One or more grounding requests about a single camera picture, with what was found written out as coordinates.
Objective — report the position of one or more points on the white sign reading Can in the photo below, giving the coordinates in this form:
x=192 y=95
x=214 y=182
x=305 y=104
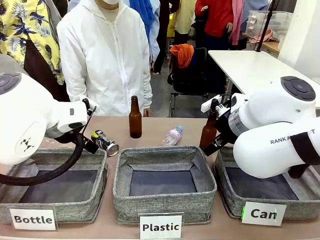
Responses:
x=263 y=213

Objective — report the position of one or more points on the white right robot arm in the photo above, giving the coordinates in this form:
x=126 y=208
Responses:
x=262 y=150

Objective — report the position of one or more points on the person in yellow floral shirt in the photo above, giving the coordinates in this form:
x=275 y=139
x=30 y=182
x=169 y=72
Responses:
x=25 y=25

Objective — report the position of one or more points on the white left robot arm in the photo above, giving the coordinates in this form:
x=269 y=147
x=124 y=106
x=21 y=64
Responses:
x=25 y=112

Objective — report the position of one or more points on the wooden desk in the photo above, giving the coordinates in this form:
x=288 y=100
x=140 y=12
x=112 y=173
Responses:
x=270 y=46

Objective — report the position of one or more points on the small plastic water bottle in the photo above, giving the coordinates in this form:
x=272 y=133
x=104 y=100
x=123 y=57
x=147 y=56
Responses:
x=172 y=136

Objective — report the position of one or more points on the person in blue clothes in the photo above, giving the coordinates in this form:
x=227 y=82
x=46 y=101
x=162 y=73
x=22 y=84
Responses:
x=150 y=25

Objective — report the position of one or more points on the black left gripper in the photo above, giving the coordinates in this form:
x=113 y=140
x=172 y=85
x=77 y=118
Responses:
x=65 y=137

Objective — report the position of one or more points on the grey fabric basket plastic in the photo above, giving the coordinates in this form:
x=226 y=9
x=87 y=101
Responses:
x=162 y=207

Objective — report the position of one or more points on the grey fabric basket can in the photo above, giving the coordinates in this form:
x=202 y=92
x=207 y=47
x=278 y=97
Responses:
x=232 y=200

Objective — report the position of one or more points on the white table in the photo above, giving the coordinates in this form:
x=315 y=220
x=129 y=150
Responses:
x=250 y=67

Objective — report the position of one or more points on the grey fabric basket bottle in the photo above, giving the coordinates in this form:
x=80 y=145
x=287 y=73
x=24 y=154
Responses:
x=75 y=212

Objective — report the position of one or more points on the white sign reading Plastic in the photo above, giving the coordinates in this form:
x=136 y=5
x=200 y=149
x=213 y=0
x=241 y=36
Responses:
x=160 y=227

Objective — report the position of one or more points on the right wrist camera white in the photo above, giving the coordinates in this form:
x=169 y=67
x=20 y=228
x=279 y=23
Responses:
x=208 y=105

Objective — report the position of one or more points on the clear plastic storage boxes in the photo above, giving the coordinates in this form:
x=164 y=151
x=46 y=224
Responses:
x=275 y=21

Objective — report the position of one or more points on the crushed black soda can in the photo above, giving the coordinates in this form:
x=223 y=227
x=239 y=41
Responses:
x=107 y=145

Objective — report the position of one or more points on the brown glass bottle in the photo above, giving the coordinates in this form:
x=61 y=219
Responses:
x=135 y=122
x=207 y=135

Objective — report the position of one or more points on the black office chair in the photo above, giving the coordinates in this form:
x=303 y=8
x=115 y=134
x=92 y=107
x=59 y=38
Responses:
x=187 y=80

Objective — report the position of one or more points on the person with pink scarf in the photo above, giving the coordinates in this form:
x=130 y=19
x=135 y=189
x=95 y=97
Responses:
x=240 y=17

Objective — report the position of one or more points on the person's right forearm white sleeve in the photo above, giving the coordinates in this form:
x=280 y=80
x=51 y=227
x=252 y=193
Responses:
x=75 y=85

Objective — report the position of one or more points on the black pole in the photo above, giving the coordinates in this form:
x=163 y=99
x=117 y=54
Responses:
x=266 y=25

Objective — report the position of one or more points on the person's left forearm white sleeve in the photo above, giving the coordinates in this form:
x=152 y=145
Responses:
x=146 y=92

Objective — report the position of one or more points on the person's left hand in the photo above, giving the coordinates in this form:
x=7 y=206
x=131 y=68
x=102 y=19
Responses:
x=148 y=112

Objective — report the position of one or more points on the person in red jacket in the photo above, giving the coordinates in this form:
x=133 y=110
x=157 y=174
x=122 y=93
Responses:
x=215 y=15

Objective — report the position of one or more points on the white face mask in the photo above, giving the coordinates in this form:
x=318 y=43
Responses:
x=111 y=1

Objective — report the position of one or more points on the white sign reading Bottle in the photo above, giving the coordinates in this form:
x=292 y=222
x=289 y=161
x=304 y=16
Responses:
x=32 y=219

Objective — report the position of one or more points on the person in cream top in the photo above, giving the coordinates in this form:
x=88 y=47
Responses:
x=185 y=17

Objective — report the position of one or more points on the pink cloth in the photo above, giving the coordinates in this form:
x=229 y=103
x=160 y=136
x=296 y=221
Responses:
x=265 y=37

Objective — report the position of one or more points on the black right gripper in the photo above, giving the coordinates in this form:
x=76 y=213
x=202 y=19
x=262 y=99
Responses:
x=225 y=127

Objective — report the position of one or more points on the orange cloth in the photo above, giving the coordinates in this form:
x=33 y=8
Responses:
x=183 y=53

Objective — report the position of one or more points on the person in white coat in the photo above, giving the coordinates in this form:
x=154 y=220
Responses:
x=105 y=62

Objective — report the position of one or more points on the grey sleeved arm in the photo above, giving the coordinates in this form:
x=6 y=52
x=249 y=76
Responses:
x=10 y=63

